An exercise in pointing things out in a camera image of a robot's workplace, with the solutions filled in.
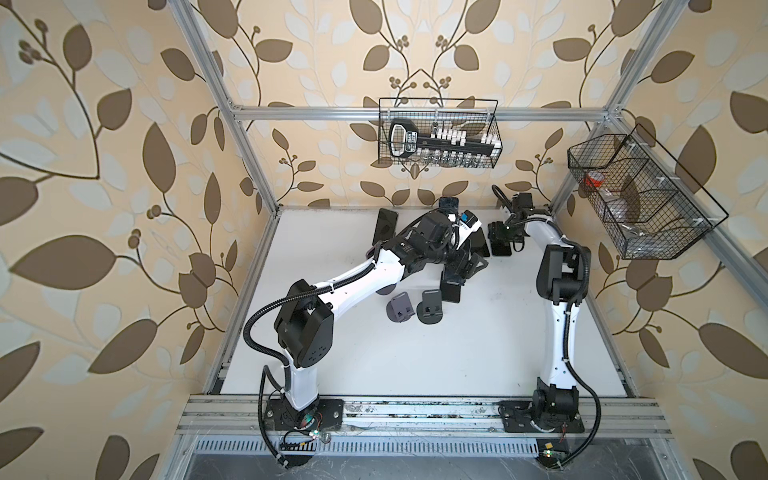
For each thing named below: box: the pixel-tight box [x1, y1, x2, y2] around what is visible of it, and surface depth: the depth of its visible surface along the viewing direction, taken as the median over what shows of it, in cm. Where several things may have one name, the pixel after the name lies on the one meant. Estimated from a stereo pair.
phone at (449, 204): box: [439, 196, 459, 215], surface depth 104 cm
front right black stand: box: [416, 289, 443, 324], surface depth 90 cm
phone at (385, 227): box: [372, 208, 398, 245], surface depth 101 cm
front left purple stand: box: [386, 292, 415, 323], surface depth 90 cm
